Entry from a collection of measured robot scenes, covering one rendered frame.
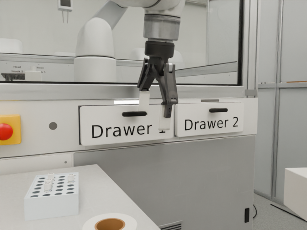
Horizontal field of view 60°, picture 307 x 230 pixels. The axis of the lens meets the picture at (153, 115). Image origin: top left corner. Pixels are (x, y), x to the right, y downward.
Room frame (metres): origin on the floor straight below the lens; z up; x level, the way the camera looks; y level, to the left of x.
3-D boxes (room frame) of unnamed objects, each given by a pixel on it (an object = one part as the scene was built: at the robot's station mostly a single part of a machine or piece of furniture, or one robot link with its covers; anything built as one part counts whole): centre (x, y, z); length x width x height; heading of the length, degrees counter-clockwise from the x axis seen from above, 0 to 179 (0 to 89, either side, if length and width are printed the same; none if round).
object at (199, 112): (0.94, -0.21, 0.87); 0.29 x 0.02 x 0.11; 116
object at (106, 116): (0.80, 0.07, 0.87); 0.29 x 0.02 x 0.11; 116
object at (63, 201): (0.48, 0.18, 0.78); 0.12 x 0.08 x 0.04; 15
